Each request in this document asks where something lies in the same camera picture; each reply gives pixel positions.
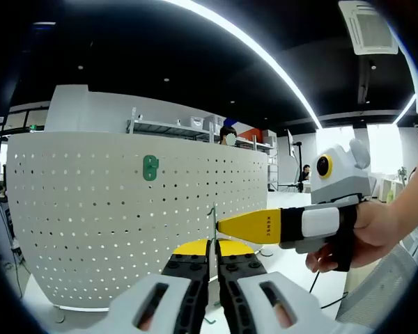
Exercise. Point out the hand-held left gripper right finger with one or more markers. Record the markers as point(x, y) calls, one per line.
point(237, 268)

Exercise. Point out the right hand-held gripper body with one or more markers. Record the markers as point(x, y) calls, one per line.
point(348, 177)

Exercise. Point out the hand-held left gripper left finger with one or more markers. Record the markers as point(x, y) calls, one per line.
point(188, 268)

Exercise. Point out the green hook assembly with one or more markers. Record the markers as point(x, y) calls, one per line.
point(215, 229)
point(147, 168)

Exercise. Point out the white perforated mounting plate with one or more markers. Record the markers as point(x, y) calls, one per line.
point(90, 195)

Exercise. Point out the person's right hand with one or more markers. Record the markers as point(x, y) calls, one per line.
point(376, 229)

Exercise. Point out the white cabinet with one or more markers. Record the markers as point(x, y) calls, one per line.
point(386, 182)

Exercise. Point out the black tripod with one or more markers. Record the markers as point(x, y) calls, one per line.
point(299, 167)

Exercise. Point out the potted plant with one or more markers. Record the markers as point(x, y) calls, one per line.
point(402, 172)

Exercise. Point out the monitor on stand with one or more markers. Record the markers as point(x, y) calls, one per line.
point(290, 146)

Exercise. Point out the light grey mesh chair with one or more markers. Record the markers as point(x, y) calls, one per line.
point(379, 288)

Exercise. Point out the ceiling light strip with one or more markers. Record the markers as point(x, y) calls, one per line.
point(405, 108)
point(251, 41)

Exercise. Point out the metal shelf rack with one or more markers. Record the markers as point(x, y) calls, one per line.
point(167, 129)

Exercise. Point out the ceiling air conditioner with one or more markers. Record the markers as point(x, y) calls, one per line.
point(369, 31)

